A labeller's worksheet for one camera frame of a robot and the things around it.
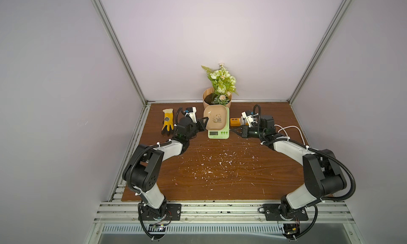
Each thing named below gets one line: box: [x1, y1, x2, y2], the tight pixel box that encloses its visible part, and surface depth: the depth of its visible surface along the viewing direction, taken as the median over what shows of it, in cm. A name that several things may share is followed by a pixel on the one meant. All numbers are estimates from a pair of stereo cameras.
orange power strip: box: [229, 117, 242, 127], surface depth 108 cm
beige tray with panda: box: [203, 104, 227, 131], surface depth 89 cm
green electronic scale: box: [207, 107, 230, 140], surface depth 87 cm
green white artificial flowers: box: [201, 62, 240, 107], surface depth 96 cm
